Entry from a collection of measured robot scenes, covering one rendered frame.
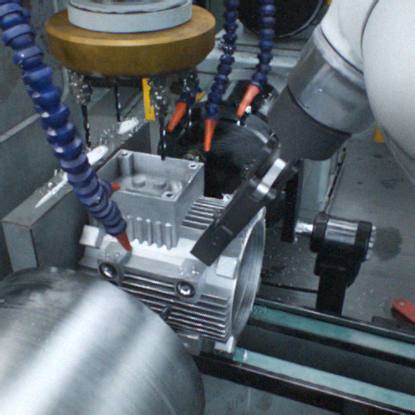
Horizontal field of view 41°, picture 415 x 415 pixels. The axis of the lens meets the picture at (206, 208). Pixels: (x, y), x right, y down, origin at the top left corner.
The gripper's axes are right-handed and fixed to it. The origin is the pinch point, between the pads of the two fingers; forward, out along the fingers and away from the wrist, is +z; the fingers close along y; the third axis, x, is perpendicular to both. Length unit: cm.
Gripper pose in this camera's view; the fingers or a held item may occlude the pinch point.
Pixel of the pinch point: (216, 238)
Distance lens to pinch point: 62.9
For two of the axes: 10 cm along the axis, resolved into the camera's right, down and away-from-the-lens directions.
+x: 8.1, 5.8, 0.2
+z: -4.7, 6.3, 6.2
